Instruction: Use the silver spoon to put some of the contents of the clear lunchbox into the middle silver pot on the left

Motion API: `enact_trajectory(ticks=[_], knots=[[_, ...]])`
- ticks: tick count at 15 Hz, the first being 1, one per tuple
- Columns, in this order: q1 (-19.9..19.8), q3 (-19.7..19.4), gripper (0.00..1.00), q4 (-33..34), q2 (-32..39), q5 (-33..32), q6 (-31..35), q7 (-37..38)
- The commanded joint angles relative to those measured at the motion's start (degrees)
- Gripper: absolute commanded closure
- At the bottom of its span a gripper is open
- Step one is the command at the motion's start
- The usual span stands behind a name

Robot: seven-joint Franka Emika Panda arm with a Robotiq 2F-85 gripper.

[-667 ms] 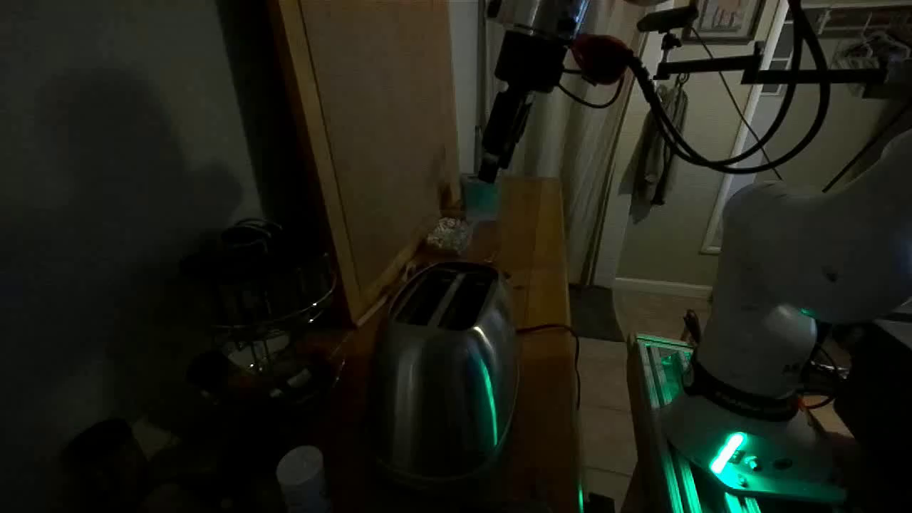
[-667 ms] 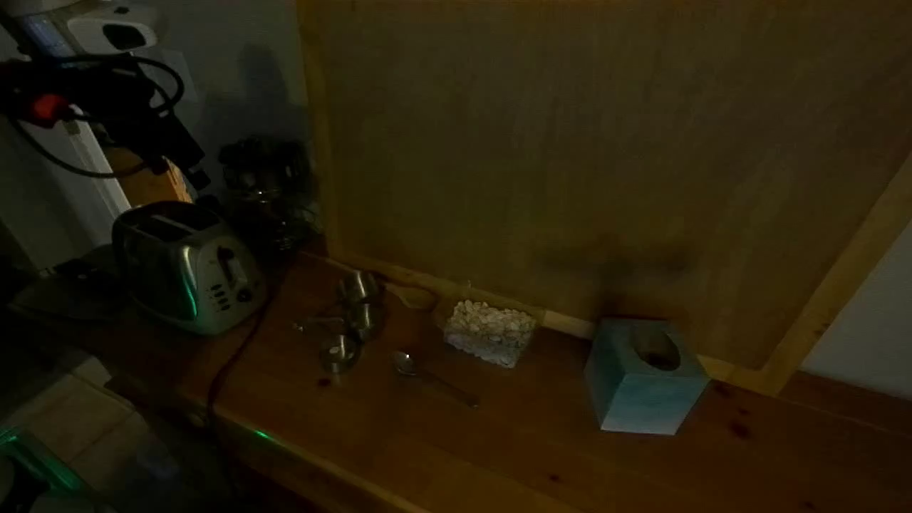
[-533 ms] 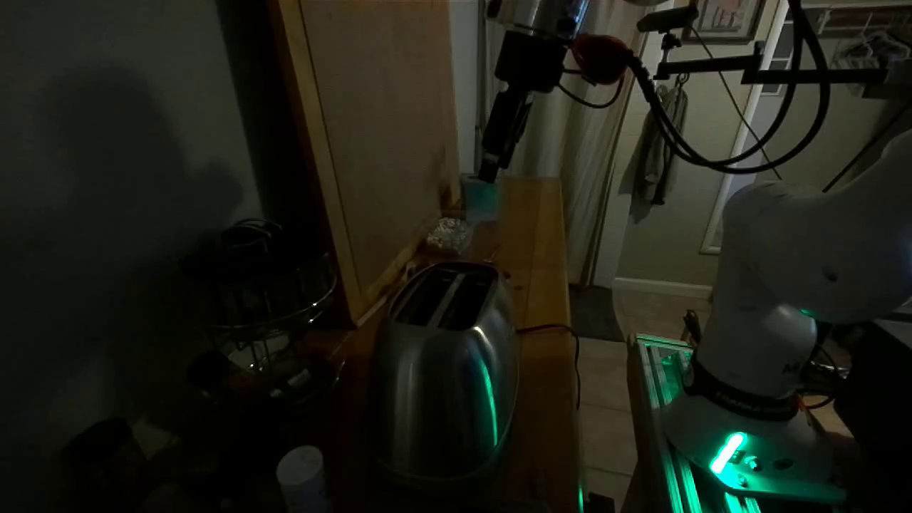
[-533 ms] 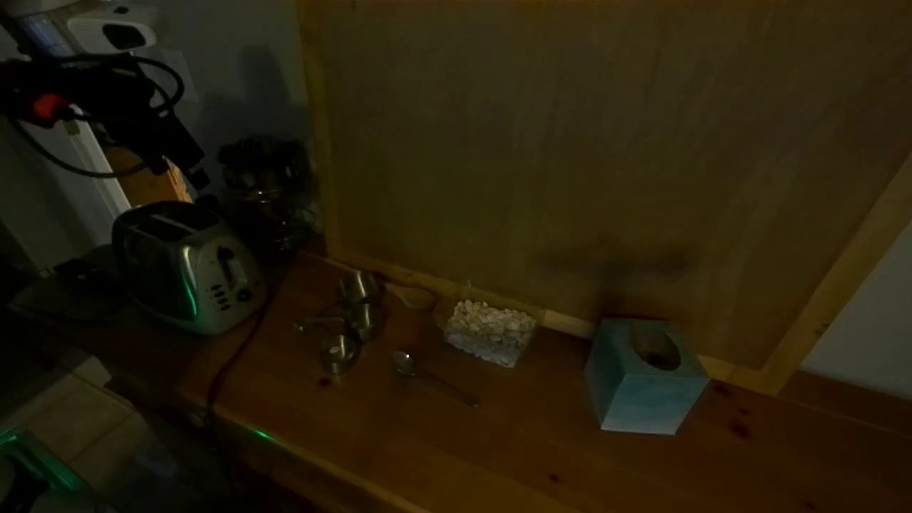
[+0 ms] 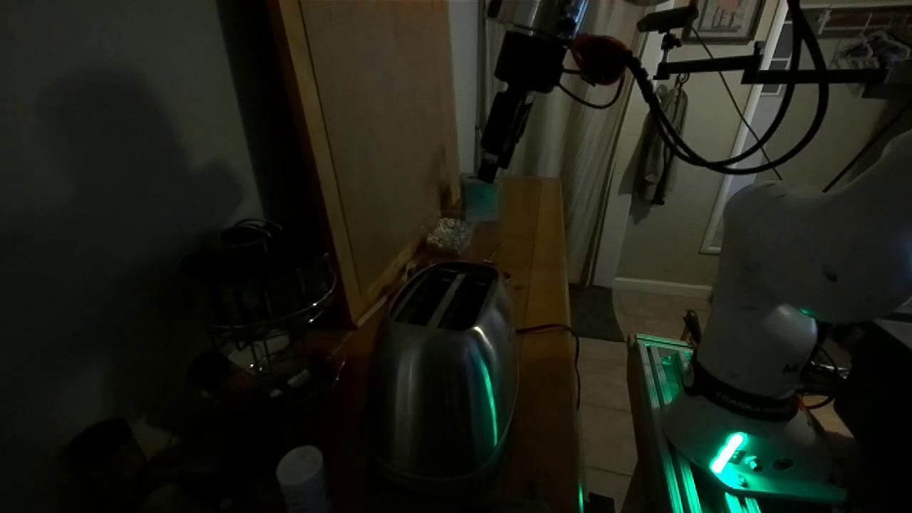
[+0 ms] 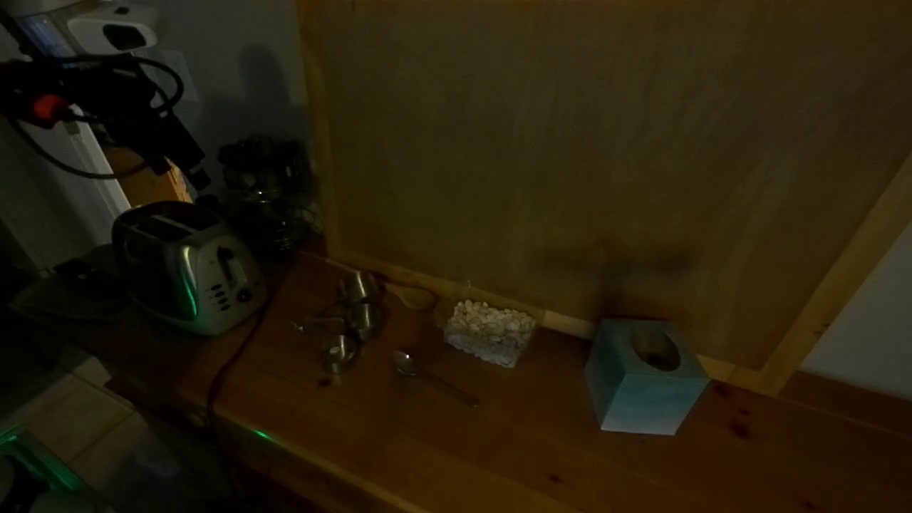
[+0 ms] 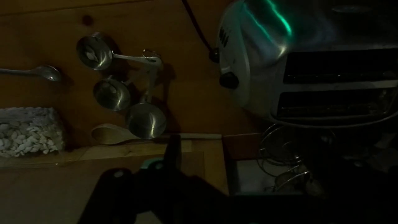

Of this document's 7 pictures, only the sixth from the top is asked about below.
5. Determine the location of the light wooden block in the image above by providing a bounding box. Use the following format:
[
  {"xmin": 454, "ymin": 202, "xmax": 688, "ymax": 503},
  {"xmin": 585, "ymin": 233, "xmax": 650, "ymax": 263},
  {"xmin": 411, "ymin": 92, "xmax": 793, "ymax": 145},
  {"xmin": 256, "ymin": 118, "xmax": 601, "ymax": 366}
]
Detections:
[{"xmin": 102, "ymin": 145, "xmax": 200, "ymax": 212}]

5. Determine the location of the black toaster power cable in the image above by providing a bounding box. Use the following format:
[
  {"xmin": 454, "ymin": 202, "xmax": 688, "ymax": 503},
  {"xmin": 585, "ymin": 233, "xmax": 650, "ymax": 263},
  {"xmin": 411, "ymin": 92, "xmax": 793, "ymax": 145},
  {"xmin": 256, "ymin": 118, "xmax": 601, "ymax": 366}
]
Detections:
[{"xmin": 203, "ymin": 273, "xmax": 291, "ymax": 434}]

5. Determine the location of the clear lunchbox with pale seeds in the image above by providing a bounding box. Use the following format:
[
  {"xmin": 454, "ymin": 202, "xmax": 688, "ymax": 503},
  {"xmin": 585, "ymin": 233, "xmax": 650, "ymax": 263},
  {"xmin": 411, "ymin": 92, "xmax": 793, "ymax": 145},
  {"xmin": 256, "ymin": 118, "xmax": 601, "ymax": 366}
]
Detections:
[{"xmin": 434, "ymin": 293, "xmax": 544, "ymax": 373}]

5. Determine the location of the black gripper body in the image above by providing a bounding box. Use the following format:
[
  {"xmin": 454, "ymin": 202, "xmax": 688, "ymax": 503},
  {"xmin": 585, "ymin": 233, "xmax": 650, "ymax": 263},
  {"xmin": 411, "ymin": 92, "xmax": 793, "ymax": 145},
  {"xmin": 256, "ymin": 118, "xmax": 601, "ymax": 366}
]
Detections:
[{"xmin": 83, "ymin": 58, "xmax": 209, "ymax": 179}]

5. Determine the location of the silver two-slot toaster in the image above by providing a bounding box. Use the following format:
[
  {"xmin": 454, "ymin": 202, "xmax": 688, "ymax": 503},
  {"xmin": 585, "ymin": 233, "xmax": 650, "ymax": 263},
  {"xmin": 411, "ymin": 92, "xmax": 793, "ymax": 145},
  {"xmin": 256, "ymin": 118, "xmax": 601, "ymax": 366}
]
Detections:
[{"xmin": 108, "ymin": 199, "xmax": 271, "ymax": 340}]

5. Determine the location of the light blue square container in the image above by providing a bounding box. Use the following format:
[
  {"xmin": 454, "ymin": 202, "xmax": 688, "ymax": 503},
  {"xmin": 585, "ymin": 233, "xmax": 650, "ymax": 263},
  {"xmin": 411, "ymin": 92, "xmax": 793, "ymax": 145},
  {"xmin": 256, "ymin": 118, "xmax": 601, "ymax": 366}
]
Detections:
[{"xmin": 581, "ymin": 317, "xmax": 716, "ymax": 438}]

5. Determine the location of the large wooden panel board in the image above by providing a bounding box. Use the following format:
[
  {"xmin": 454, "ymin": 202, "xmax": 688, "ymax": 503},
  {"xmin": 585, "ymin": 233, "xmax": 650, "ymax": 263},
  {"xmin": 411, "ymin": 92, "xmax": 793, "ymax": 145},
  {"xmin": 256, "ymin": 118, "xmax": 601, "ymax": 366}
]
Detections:
[{"xmin": 293, "ymin": 0, "xmax": 912, "ymax": 400}]

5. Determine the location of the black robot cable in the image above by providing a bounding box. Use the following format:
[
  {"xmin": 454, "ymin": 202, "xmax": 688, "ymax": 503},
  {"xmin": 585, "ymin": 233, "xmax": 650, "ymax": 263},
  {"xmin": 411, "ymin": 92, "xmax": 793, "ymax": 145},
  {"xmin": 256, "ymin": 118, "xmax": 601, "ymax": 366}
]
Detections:
[{"xmin": 0, "ymin": 51, "xmax": 187, "ymax": 186}]

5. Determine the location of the dark flat board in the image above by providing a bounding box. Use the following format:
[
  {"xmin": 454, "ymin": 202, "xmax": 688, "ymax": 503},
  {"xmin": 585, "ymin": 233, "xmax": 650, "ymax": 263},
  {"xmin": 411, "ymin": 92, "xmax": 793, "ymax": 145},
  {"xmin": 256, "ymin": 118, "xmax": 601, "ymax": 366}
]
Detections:
[{"xmin": 9, "ymin": 248, "xmax": 128, "ymax": 326}]

